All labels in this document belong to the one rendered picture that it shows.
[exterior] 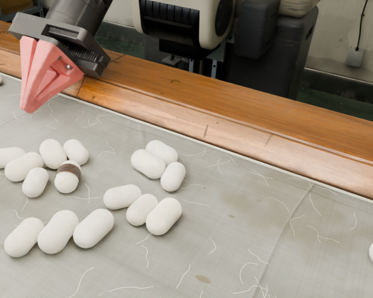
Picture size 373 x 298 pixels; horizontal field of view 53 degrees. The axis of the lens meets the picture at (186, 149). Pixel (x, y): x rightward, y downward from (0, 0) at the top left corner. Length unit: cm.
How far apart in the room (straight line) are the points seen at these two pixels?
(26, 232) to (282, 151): 25
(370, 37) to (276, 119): 190
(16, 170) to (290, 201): 25
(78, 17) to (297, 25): 78
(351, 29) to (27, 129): 204
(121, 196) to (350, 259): 19
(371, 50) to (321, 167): 196
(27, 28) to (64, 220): 24
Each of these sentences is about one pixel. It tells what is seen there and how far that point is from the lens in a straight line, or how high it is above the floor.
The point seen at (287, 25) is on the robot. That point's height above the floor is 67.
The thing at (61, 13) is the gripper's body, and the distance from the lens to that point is 46.
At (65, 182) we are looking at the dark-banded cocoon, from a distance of 34.
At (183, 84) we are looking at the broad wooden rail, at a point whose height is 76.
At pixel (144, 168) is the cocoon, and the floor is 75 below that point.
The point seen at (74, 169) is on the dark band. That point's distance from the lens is 35.
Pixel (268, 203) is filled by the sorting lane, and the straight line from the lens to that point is 35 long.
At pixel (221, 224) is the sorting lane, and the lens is 32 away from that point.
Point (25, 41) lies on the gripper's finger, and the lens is 46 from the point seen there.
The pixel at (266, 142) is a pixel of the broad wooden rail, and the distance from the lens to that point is 40.
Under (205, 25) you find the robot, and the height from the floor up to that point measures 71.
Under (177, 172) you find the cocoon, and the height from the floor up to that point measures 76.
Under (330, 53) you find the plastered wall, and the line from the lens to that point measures 235.
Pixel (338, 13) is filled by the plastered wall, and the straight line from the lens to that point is 230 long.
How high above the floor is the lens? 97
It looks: 35 degrees down
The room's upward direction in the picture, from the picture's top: 4 degrees clockwise
